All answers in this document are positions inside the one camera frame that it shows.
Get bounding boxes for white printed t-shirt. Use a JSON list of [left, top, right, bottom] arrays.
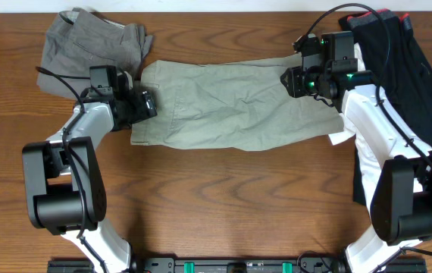
[[327, 42, 425, 243]]

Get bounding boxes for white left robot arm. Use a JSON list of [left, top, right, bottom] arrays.
[[22, 65, 157, 272]]

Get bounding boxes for black garment with red trim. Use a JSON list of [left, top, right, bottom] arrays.
[[338, 8, 432, 268]]

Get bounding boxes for olive green shorts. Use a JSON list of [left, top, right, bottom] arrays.
[[130, 55, 343, 151]]

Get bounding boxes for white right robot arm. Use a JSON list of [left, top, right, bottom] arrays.
[[280, 31, 432, 272]]

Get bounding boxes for grey folded shorts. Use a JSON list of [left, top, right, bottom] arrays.
[[37, 8, 153, 99]]

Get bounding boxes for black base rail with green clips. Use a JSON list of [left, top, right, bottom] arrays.
[[47, 255, 428, 273]]

